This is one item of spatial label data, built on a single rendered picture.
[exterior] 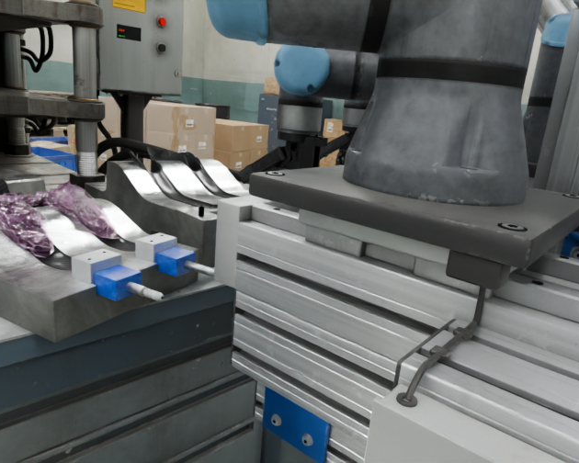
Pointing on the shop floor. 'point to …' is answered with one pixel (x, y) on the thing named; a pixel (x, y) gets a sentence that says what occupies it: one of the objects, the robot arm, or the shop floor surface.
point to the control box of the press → (139, 57)
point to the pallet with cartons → (239, 142)
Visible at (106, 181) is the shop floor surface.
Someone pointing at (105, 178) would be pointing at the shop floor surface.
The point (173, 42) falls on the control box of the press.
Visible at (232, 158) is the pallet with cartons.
